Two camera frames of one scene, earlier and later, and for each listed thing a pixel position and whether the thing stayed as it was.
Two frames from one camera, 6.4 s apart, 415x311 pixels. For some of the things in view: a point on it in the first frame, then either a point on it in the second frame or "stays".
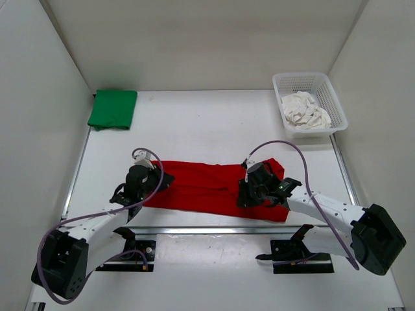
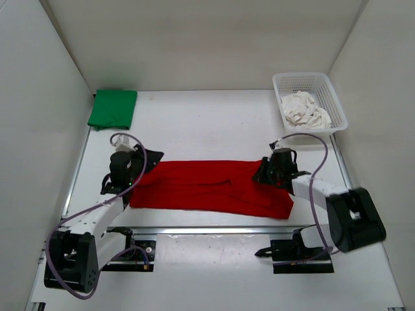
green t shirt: [113, 109] stays
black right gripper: [244, 200] → [260, 177]
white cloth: [302, 113] stays
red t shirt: [214, 188] stays
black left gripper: [167, 181] → [153, 159]
